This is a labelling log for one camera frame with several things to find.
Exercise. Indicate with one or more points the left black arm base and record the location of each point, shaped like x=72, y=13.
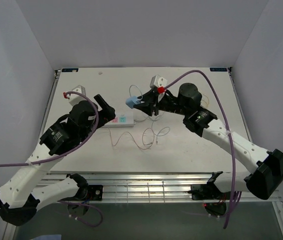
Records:
x=85, y=192

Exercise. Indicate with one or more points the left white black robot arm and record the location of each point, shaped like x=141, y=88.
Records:
x=20, y=199

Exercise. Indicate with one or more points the blue corner label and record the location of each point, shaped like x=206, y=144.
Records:
x=218, y=69
x=69, y=70

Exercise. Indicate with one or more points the left blue corner label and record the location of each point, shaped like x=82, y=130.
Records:
x=69, y=70

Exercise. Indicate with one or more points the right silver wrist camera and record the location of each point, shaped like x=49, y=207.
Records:
x=158, y=81

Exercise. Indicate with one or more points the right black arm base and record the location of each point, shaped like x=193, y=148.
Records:
x=218, y=187

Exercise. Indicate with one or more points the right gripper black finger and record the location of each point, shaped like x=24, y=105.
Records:
x=150, y=97
x=147, y=107

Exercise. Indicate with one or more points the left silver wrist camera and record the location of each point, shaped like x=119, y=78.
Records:
x=74, y=99

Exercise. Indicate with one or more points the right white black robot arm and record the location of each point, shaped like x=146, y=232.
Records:
x=264, y=168

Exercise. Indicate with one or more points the blue charger plug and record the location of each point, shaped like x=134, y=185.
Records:
x=132, y=101

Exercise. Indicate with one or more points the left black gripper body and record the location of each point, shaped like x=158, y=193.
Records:
x=104, y=115

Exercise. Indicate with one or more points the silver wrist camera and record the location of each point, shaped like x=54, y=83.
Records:
x=74, y=99
x=158, y=81

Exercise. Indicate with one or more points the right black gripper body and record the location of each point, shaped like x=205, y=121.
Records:
x=168, y=103

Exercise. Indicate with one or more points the right blue corner label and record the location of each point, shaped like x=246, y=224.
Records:
x=218, y=69

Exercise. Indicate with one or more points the white colourful power strip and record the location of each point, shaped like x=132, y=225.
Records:
x=121, y=120

